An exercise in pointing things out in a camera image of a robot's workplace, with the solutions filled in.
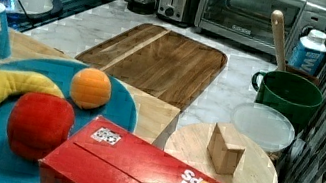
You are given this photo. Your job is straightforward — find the dark wooden cutting board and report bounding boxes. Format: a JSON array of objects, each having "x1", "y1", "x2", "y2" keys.
[{"x1": 76, "y1": 23, "x2": 228, "y2": 110}]

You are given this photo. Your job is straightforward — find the orange plush orange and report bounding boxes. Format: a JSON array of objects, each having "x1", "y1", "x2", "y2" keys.
[{"x1": 70, "y1": 67, "x2": 112, "y2": 110}]

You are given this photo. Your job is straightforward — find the red Froot Loops cereal box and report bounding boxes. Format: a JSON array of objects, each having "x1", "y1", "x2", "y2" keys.
[{"x1": 39, "y1": 116, "x2": 219, "y2": 183}]

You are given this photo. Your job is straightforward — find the clear plastic lidded jar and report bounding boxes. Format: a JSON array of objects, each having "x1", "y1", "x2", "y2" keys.
[{"x1": 230, "y1": 102, "x2": 295, "y2": 163}]

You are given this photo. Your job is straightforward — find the silver toaster oven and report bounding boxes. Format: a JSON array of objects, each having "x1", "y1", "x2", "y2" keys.
[{"x1": 194, "y1": 0, "x2": 326, "y2": 55}]

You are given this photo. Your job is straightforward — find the round wooden jar lid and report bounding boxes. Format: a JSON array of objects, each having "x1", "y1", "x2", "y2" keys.
[{"x1": 164, "y1": 122, "x2": 278, "y2": 183}]

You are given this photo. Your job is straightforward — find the red plush apple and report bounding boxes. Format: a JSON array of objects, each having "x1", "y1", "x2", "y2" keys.
[{"x1": 7, "y1": 92, "x2": 75, "y2": 161}]

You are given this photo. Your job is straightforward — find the green mug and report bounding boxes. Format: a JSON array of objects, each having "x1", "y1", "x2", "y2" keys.
[{"x1": 251, "y1": 71, "x2": 323, "y2": 134}]

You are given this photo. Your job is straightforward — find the wooden spoon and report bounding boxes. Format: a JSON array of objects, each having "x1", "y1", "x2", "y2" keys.
[{"x1": 270, "y1": 10, "x2": 286, "y2": 71}]

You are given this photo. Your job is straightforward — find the blue white bottle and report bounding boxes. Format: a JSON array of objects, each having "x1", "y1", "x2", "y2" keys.
[{"x1": 288, "y1": 29, "x2": 326, "y2": 75}]

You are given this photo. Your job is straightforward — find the yellow plush banana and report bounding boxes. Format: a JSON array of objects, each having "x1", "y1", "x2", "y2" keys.
[{"x1": 0, "y1": 69, "x2": 64, "y2": 103}]

